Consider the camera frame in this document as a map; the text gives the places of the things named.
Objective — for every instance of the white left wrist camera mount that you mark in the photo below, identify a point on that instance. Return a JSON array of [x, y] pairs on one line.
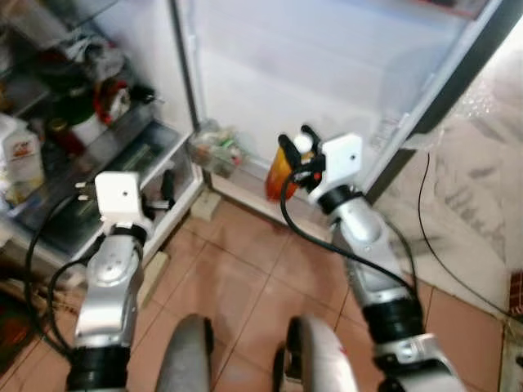
[[118, 196]]

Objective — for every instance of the orange juice bottle white cap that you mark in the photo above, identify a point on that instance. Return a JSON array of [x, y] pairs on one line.
[[278, 180]]

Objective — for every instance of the red and white food packet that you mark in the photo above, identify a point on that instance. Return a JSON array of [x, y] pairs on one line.
[[110, 102]]

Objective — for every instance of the white fridge body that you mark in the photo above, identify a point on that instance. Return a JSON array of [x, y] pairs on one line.
[[155, 49]]

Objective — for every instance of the grey robot right leg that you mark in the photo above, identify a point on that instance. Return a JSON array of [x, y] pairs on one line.
[[319, 359]]

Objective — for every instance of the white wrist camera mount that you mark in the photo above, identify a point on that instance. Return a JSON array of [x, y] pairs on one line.
[[118, 196], [339, 163]]

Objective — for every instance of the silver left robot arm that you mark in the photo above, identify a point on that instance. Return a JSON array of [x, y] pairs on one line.
[[110, 286]]

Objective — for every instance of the grey robot leg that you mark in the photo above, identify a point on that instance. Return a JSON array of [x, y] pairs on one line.
[[184, 359], [319, 359]]

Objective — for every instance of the white fridge door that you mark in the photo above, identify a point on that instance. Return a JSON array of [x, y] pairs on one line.
[[327, 65]]

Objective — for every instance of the wooden block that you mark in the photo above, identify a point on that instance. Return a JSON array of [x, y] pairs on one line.
[[206, 206], [153, 278]]

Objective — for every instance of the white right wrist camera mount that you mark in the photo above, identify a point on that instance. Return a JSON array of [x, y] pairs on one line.
[[339, 163]]

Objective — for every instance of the grey robot left leg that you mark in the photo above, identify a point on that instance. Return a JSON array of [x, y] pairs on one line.
[[184, 359]]

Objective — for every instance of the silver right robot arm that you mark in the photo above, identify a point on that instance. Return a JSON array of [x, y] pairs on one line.
[[364, 237]]

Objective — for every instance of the white carton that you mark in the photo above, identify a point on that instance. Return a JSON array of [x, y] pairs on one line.
[[20, 163]]

